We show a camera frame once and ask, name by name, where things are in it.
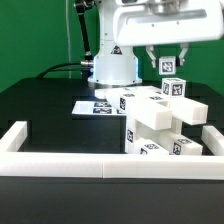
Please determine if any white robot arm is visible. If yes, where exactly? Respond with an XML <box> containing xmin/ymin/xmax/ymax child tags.
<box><xmin>74</xmin><ymin>0</ymin><xmax>224</xmax><ymax>86</ymax></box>

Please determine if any white chair seat part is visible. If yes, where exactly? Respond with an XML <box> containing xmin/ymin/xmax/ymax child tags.
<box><xmin>124</xmin><ymin>114</ymin><xmax>184</xmax><ymax>155</ymax></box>

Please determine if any black cable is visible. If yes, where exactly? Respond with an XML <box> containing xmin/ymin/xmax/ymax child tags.
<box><xmin>35</xmin><ymin>61</ymin><xmax>96</xmax><ymax>80</ymax></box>

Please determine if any white U-shaped boundary frame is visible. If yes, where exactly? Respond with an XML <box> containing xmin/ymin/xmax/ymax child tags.
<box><xmin>0</xmin><ymin>121</ymin><xmax>224</xmax><ymax>180</ymax></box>

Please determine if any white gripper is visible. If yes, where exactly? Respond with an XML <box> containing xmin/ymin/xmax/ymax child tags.
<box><xmin>113</xmin><ymin>0</ymin><xmax>224</xmax><ymax>68</ymax></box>

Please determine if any white marker base sheet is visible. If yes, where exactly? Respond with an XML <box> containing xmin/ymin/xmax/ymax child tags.
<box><xmin>72</xmin><ymin>101</ymin><xmax>124</xmax><ymax>116</ymax></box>

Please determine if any white chair back frame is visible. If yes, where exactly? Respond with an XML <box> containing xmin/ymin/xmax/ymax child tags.
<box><xmin>95</xmin><ymin>86</ymin><xmax>208</xmax><ymax>130</ymax></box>

